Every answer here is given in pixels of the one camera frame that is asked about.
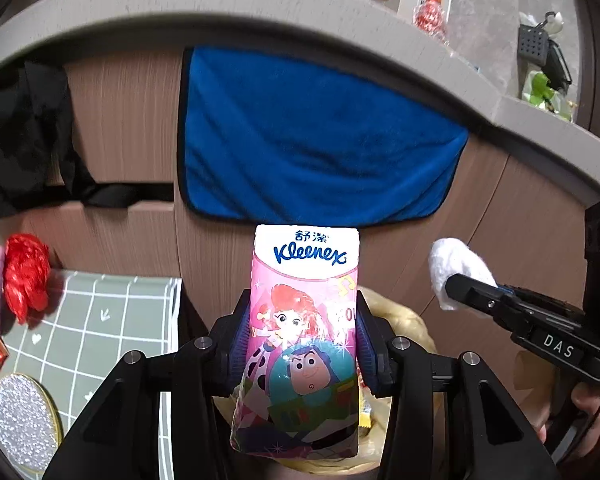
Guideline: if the person's right hand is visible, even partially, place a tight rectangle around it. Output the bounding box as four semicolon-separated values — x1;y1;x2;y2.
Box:
534;381;600;461

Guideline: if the black cloth on cabinet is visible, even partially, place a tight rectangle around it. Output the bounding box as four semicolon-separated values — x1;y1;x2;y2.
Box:
0;62;174;219

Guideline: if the black perforated wall holder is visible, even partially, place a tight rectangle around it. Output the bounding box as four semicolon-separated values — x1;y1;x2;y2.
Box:
517;11;572;94

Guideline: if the blue towel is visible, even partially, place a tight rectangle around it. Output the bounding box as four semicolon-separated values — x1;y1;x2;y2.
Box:
178;46;469;228

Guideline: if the silver round scrub pad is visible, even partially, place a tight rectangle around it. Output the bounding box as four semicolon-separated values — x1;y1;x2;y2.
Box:
0;373;62;474

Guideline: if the orange red snack bag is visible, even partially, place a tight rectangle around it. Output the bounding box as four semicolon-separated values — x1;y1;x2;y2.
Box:
413;0;448;44

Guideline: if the green checked tablecloth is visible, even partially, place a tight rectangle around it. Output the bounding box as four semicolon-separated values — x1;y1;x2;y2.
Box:
0;268;184;480

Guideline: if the pink Kleenex tissue pack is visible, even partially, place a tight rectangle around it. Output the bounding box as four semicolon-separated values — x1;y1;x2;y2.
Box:
230;224;360;460

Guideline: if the green plant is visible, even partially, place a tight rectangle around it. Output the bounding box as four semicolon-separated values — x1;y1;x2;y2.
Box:
520;70;574;122

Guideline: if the grey kitchen countertop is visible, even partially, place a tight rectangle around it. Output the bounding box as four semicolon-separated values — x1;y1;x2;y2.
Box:
0;0;600;188

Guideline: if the red mesh scrubber ball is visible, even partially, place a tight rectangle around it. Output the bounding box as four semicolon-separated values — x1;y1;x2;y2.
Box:
3;233;50;324

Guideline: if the white tissue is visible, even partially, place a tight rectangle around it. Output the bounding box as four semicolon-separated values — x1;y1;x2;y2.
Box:
428;237;496;311

